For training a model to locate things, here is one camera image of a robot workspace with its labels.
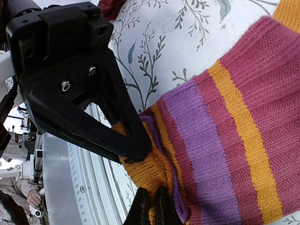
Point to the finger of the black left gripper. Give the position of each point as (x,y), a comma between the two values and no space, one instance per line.
(83,100)

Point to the floral patterned table mat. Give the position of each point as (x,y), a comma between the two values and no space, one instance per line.
(161,44)

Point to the person in beige clothes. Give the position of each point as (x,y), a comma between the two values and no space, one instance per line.
(16,197)

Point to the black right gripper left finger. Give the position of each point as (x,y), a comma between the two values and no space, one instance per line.
(139,210)

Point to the dark maroon striped sock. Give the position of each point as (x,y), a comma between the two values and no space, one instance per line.
(110,8)

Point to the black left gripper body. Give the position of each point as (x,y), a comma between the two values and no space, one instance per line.
(38,36)

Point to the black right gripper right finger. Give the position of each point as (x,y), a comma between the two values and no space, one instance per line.
(165,212)

